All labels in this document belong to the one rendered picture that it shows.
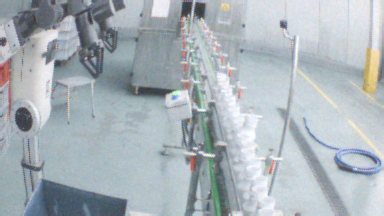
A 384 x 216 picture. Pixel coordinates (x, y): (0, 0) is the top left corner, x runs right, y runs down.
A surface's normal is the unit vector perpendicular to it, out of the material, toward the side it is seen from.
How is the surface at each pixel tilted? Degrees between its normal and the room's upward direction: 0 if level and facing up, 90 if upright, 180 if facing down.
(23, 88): 101
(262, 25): 90
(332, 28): 90
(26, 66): 90
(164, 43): 90
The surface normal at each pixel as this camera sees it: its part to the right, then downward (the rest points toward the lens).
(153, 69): 0.03, 0.27
